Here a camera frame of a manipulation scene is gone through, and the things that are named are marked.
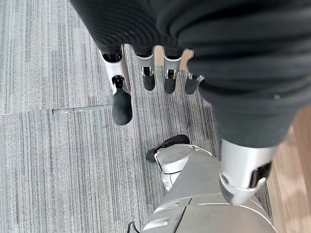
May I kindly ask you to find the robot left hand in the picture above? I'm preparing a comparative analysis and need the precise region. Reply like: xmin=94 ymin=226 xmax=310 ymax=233
xmin=69 ymin=0 xmax=311 ymax=207

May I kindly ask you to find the wooden office cabinet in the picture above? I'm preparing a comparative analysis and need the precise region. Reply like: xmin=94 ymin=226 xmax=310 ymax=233
xmin=266 ymin=105 xmax=311 ymax=233

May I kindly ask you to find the light wooden board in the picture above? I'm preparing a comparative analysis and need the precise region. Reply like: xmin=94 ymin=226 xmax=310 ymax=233
xmin=121 ymin=44 xmax=195 ymax=95

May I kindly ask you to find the dark robot foot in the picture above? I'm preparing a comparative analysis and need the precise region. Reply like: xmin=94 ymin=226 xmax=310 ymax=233
xmin=146 ymin=134 xmax=190 ymax=164

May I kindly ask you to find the silver robot leg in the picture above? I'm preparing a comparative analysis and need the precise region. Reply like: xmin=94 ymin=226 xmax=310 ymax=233
xmin=142 ymin=143 xmax=275 ymax=233

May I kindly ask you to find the black cable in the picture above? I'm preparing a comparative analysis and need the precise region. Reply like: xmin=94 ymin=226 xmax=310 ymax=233
xmin=126 ymin=220 xmax=143 ymax=233

